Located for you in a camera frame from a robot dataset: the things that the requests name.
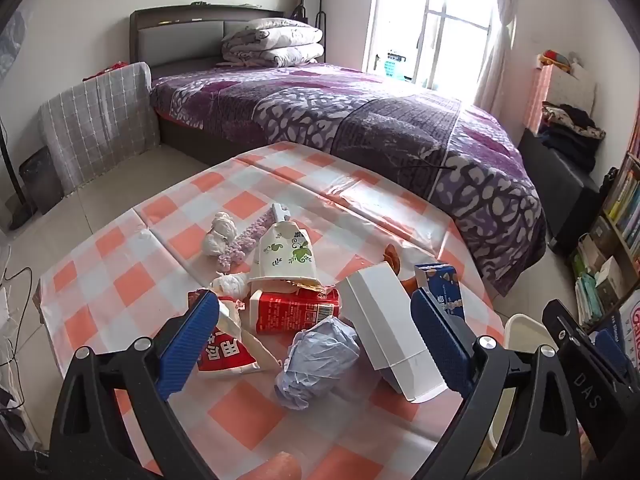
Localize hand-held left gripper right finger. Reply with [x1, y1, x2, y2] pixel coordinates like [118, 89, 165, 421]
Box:
[410, 287, 592, 480]

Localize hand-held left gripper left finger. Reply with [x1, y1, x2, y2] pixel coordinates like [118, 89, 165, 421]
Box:
[50, 289, 221, 480]

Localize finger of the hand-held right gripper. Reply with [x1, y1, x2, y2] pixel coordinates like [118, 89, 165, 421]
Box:
[592, 327, 637, 388]
[542, 299, 621, 461]

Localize red white snack wrapper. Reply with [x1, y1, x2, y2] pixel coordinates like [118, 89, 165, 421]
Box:
[187, 289, 277, 375]

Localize white cardboard box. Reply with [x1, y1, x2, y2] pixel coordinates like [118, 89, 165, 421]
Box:
[337, 262, 448, 403]

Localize small white tissue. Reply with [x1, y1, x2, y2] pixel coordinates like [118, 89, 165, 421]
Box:
[212, 272, 250, 302]

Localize white plastic bin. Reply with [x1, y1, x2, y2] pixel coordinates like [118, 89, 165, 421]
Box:
[502, 313, 562, 361]

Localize orange cloth toy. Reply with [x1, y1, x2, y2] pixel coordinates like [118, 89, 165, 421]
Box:
[382, 244, 418, 292]

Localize red drink carton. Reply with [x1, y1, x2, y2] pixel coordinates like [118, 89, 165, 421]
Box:
[247, 287, 342, 335]

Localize pale blue plastic bag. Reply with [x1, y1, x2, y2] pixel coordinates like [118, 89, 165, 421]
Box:
[274, 316, 362, 413]

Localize paper cup with green print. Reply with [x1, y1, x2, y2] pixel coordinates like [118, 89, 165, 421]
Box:
[248, 222, 321, 287]

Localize printed blue white carton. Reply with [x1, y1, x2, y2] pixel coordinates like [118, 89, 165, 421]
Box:
[619, 290, 640, 363]

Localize stack of leaning booklets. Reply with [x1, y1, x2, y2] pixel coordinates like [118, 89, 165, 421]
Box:
[572, 232, 627, 327]

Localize orange white checked tablecloth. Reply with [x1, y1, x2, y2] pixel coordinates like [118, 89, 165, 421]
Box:
[32, 141, 507, 480]

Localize wooden bookshelf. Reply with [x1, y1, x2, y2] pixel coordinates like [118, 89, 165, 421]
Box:
[575, 125, 640, 332]

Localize purple knitted strip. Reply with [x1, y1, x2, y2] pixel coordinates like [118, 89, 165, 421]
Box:
[216, 211, 277, 267]

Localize row of upright books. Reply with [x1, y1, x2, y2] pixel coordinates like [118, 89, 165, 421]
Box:
[602, 157, 640, 257]

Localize orange rounded object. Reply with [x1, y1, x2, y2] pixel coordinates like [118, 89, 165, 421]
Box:
[264, 452, 304, 480]

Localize black cabinet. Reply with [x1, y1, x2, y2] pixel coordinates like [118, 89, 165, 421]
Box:
[517, 127, 602, 257]

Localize pile of dark clothes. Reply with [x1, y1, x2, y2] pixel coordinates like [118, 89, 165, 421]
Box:
[539, 102, 607, 177]

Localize black floor stand pole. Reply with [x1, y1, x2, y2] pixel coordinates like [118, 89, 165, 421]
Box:
[0, 119, 32, 232]

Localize purple patterned quilt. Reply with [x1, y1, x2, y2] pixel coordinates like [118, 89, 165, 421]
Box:
[150, 62, 549, 297]

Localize white paper bag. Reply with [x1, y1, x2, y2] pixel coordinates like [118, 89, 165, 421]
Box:
[547, 62, 597, 117]

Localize blue plastic basket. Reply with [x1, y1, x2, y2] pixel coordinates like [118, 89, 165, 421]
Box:
[382, 50, 412, 81]

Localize white curtain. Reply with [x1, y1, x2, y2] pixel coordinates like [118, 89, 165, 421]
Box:
[472, 0, 522, 122]

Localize window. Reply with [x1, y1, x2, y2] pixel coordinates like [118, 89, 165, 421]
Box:
[366, 0, 506, 97]

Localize black floor cables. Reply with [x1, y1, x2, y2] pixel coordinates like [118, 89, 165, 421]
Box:
[0, 245, 37, 403]

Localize dark wooden bed frame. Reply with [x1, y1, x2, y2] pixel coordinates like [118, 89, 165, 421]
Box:
[129, 5, 288, 167]

